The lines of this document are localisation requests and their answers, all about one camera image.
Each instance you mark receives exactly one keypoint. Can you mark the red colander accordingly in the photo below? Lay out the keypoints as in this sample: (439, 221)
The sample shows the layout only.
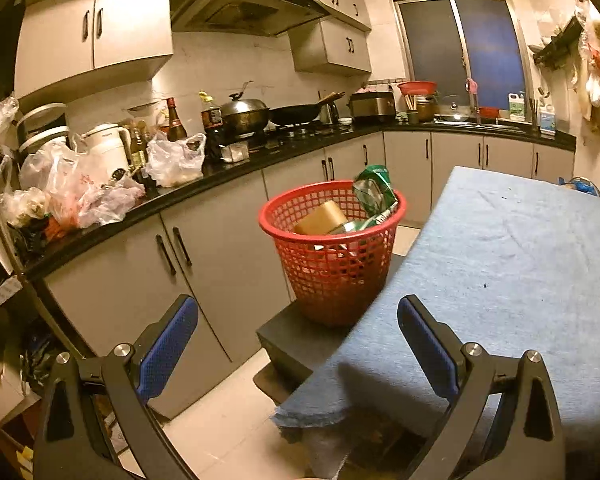
(417, 88)

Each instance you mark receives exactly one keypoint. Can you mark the silver rice cooker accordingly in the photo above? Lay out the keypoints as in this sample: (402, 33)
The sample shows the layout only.
(372, 107)

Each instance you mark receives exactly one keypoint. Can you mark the glass pot lid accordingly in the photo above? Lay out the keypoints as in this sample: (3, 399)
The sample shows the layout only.
(454, 109)

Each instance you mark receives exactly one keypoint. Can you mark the green snack wrapper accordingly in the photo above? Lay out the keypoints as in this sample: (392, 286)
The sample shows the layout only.
(375, 190)

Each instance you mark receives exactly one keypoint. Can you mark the kitchen window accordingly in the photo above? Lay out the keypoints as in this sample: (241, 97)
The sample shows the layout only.
(490, 50)

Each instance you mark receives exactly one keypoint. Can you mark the brown bottle red cap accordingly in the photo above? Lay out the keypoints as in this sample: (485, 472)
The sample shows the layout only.
(176, 125)

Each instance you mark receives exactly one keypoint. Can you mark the brown jar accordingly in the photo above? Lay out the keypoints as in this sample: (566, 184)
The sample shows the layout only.
(426, 110)

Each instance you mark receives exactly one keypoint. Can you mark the blue tablecloth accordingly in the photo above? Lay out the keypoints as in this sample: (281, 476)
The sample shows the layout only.
(505, 270)

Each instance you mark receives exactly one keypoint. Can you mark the white jug blue label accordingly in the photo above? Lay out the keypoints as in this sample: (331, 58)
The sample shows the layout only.
(547, 120)

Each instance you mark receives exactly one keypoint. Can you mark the small wall cabinet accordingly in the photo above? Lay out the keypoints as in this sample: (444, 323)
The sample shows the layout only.
(330, 47)

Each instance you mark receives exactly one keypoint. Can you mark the black frying pan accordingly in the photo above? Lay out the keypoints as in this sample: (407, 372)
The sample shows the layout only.
(295, 114)

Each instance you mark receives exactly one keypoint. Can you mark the range hood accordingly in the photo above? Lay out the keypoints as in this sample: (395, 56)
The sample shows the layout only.
(245, 5)

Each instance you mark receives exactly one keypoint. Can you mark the white electric kettle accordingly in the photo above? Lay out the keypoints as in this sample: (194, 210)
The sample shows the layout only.
(105, 150)

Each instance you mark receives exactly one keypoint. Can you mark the red plastic basket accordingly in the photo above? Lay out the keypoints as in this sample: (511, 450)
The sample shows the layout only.
(330, 280)

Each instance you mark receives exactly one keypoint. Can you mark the dark bottle yellow cap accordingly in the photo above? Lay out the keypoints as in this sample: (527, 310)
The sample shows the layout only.
(212, 130)

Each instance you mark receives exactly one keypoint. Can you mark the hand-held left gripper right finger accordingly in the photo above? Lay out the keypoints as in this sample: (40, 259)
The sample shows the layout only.
(425, 345)

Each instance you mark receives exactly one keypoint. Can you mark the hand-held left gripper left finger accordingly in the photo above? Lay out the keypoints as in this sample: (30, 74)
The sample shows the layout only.
(167, 350)

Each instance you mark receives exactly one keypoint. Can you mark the large wall cabinets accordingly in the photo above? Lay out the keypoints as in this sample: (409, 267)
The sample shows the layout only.
(125, 25)

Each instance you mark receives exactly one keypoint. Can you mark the gas stove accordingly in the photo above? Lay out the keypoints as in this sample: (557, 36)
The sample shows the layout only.
(300, 132)

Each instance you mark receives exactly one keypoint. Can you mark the silver can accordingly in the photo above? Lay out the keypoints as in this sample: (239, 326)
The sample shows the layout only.
(345, 226)

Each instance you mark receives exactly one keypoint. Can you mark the steel wok with lid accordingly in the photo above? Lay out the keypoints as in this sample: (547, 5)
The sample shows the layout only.
(245, 115)

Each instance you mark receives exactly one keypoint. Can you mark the white jug green label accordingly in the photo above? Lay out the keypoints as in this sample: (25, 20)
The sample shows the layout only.
(518, 107)

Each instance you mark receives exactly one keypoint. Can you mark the black wall rack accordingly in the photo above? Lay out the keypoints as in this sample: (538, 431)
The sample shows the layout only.
(560, 47)

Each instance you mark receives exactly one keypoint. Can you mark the brown cardboard box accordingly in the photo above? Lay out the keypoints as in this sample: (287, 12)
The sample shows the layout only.
(320, 217)

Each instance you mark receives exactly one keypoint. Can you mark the black stool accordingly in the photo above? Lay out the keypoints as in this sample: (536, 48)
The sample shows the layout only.
(290, 340)

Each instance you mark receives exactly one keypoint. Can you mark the small steel container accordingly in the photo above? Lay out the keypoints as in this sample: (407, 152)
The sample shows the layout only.
(234, 152)

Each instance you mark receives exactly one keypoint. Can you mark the pile of plastic bags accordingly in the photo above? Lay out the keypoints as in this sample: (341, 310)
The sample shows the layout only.
(75, 190)

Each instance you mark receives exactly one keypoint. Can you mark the hanging plastic bags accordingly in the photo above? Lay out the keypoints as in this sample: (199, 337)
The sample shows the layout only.
(595, 75)

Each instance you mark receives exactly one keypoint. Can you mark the steel faucet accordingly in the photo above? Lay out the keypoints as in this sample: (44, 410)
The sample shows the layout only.
(472, 105)

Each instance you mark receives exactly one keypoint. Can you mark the blue plastic bag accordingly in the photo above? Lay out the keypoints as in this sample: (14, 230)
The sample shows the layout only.
(580, 187)

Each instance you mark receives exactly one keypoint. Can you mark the white plastic bag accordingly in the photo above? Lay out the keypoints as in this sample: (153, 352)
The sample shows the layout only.
(175, 162)

